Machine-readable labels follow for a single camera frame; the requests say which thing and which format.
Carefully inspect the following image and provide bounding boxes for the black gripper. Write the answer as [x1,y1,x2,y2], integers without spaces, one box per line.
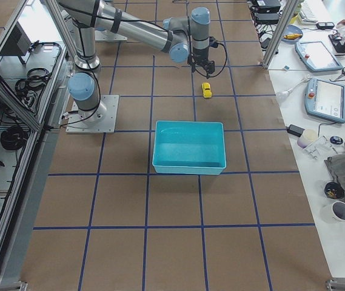
[187,46,215,78]

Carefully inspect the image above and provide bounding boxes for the yellow beetle toy car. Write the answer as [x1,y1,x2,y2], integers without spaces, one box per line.
[201,82,212,99]

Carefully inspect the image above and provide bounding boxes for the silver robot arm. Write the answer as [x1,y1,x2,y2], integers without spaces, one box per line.
[58,1,215,79]
[59,73,109,132]

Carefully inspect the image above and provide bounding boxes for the turquoise plastic bin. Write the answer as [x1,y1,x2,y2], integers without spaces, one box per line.
[152,121,227,175]

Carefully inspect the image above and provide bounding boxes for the blue plate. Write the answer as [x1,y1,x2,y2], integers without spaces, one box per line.
[281,24,303,44]

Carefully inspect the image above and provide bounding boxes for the black power adapter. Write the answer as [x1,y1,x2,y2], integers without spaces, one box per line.
[286,124,305,138]

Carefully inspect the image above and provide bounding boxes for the teach pendant far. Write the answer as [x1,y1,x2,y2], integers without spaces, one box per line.
[295,41,343,72]

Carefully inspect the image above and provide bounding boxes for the teach pendant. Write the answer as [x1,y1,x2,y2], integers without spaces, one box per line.
[304,78,345,124]
[295,41,343,72]

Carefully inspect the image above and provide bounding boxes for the teach pendant near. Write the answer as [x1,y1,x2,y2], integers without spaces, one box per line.
[304,78,345,124]

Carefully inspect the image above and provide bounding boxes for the white mug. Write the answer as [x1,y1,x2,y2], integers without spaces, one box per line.
[320,201,345,223]

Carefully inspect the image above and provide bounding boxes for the aluminium frame post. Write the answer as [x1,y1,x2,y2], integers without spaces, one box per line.
[262,0,298,69]

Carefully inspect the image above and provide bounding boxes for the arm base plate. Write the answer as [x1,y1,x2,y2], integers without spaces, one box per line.
[95,30,127,42]
[65,95,119,134]

